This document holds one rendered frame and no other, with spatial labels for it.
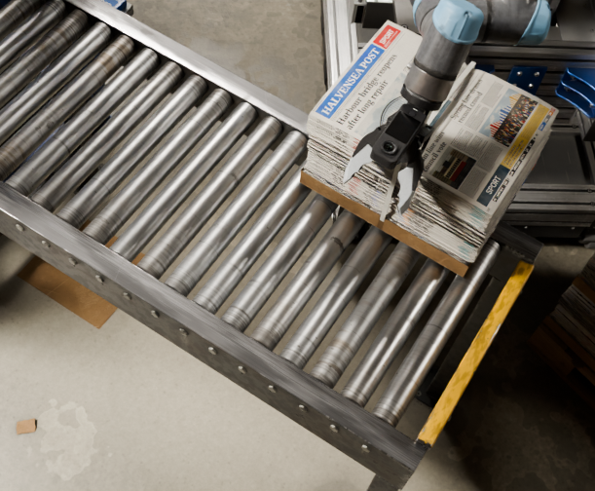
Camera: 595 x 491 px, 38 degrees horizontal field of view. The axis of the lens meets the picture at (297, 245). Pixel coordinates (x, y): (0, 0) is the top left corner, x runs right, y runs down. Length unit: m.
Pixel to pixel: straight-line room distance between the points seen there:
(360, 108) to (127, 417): 1.17
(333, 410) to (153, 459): 0.89
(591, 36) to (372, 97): 0.85
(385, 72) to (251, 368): 0.60
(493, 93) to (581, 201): 1.01
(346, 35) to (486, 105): 1.25
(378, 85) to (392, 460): 0.67
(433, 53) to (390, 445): 0.66
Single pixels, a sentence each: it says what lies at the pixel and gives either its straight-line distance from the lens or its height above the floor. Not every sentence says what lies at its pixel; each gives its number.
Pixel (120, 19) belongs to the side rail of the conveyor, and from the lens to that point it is 2.03.
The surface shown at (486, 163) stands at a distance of 1.55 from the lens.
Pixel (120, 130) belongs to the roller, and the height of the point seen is 0.79.
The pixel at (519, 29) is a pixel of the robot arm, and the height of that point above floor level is 1.22.
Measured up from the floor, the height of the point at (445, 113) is 1.03.
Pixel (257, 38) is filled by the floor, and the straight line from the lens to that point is 3.10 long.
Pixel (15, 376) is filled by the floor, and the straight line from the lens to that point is 2.46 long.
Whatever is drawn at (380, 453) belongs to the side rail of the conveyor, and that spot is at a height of 0.79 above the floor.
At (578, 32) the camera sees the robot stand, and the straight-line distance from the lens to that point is 2.29.
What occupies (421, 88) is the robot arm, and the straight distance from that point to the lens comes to 1.39.
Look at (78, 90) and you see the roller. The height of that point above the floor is 0.80.
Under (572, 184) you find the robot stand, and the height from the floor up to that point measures 0.23.
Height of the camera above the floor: 2.23
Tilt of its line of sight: 59 degrees down
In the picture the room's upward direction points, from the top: 9 degrees clockwise
